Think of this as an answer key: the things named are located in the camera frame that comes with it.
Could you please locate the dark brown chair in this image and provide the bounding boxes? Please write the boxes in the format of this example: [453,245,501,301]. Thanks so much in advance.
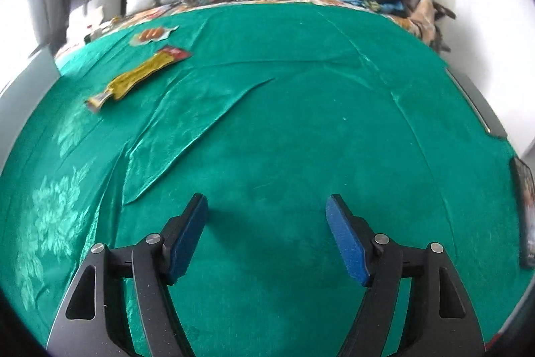
[430,0,456,52]

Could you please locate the green tablecloth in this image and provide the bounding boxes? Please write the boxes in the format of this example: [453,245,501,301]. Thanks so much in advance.
[0,1,535,357]

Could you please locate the grey phone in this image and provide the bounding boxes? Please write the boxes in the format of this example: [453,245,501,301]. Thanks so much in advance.
[445,68,508,140]

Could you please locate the black phone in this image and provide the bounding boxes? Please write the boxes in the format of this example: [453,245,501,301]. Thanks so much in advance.
[510,156,535,270]

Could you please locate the white cardboard box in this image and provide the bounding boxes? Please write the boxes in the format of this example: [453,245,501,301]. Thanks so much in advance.
[0,48,61,174]

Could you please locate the long yellow snack packet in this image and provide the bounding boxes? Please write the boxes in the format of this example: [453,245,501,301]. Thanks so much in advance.
[85,51,173,113]

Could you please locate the red snack packet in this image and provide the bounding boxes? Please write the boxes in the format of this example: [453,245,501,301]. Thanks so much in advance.
[158,44,194,62]

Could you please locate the clear sausage packet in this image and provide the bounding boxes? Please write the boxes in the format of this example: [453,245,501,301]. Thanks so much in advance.
[129,26,178,47]

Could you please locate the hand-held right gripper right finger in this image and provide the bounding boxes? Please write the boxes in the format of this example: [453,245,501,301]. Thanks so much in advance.
[325,194,488,357]

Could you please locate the window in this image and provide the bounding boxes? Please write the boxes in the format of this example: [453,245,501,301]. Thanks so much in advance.
[0,0,42,65]

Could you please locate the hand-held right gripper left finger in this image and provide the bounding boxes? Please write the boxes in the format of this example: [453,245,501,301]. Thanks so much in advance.
[46,193,209,357]

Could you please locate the beige blanket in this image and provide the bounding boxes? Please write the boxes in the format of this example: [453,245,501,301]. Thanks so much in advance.
[376,0,439,46]

